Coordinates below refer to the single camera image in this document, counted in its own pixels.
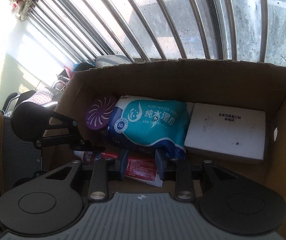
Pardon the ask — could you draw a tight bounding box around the blue wet wipes pack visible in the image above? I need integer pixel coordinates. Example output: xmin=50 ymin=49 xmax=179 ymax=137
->
xmin=108 ymin=95 xmax=194 ymax=159

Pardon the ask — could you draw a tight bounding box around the brown cardboard box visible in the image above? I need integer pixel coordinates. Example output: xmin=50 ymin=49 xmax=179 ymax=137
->
xmin=55 ymin=59 xmax=286 ymax=238

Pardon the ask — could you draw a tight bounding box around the white flat box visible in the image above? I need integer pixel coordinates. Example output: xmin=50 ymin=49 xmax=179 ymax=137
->
xmin=185 ymin=103 xmax=266 ymax=163

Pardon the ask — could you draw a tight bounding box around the red white toothpaste tube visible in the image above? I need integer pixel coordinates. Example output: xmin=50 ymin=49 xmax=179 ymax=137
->
xmin=74 ymin=151 xmax=163 ymax=187

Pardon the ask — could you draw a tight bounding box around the metal window railing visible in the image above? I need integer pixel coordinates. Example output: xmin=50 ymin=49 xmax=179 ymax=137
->
xmin=10 ymin=0 xmax=286 ymax=66

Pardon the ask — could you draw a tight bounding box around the purple round air freshener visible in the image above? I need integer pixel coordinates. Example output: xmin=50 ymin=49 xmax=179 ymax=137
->
xmin=86 ymin=95 xmax=117 ymax=131

